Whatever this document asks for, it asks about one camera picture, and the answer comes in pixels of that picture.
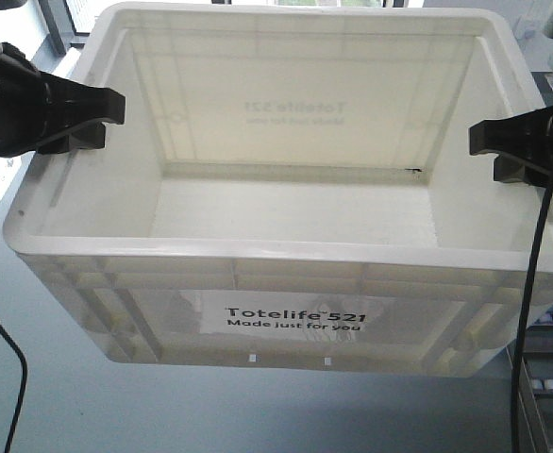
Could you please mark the white Totelife plastic tote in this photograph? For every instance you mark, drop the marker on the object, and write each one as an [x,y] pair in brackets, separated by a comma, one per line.
[291,187]

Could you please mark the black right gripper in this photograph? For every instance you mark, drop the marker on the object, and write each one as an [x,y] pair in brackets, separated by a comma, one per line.
[523,135]

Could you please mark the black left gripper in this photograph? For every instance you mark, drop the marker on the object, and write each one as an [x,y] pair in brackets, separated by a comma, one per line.
[38,108]

